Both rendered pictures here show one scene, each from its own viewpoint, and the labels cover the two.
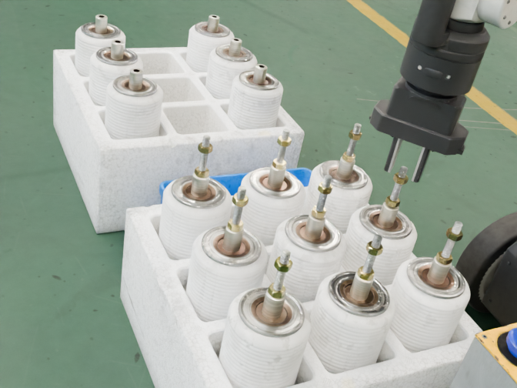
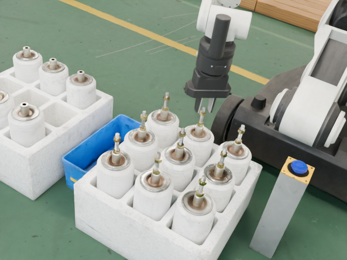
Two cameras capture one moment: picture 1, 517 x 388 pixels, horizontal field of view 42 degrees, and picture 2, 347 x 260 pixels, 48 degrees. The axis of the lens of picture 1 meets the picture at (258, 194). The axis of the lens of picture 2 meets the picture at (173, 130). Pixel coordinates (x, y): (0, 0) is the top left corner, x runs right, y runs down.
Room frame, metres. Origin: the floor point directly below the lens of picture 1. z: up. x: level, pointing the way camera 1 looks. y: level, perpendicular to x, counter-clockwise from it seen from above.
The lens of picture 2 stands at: (0.09, 0.38, 0.94)
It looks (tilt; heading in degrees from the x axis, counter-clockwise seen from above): 38 degrees down; 325
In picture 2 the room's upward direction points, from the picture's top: 9 degrees clockwise
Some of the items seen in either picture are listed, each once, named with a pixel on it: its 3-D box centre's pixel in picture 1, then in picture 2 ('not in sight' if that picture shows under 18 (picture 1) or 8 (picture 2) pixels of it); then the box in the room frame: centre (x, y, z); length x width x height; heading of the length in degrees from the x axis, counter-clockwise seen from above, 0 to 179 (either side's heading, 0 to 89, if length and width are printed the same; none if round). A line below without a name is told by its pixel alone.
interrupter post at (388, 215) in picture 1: (388, 215); (199, 130); (0.78, -0.18, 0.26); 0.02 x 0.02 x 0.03
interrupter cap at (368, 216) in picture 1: (385, 222); (198, 133); (0.78, -0.18, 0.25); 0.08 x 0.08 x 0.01
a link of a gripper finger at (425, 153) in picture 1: (425, 160); (213, 101); (0.77, -0.20, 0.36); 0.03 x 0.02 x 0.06; 162
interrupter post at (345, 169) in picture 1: (345, 168); (164, 114); (0.88, -0.12, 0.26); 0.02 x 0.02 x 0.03
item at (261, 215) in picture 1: (264, 232); (139, 161); (0.82, -0.02, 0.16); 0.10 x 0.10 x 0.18
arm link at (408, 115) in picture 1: (430, 91); (211, 72); (0.78, -0.18, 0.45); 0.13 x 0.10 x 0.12; 72
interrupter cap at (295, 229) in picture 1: (312, 233); (178, 155); (0.72, -0.08, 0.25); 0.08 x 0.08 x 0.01
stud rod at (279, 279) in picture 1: (279, 278); (201, 188); (0.56, -0.04, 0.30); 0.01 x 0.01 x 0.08
